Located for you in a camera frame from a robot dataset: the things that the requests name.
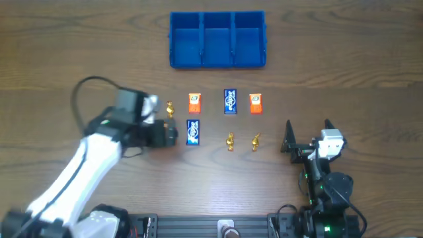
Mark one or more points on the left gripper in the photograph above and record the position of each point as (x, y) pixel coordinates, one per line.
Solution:
(162, 134)

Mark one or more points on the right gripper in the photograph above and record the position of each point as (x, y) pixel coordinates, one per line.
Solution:
(302, 152)

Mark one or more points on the gold candy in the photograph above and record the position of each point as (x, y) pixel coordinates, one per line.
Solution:
(230, 141)
(255, 141)
(170, 109)

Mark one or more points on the blue candy pack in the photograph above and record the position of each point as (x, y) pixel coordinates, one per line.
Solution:
(193, 133)
(230, 102)

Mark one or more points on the orange candy box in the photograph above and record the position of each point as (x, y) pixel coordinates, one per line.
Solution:
(194, 104)
(255, 105)

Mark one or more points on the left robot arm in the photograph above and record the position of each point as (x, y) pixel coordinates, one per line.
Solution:
(89, 165)

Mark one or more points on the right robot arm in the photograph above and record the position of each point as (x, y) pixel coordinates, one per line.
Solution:
(334, 185)

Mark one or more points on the blue tray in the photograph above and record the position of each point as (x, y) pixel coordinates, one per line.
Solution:
(217, 49)

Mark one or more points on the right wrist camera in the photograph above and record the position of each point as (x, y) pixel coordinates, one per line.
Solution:
(330, 143)

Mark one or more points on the mounting rail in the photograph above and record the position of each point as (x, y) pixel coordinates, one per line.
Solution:
(191, 226)

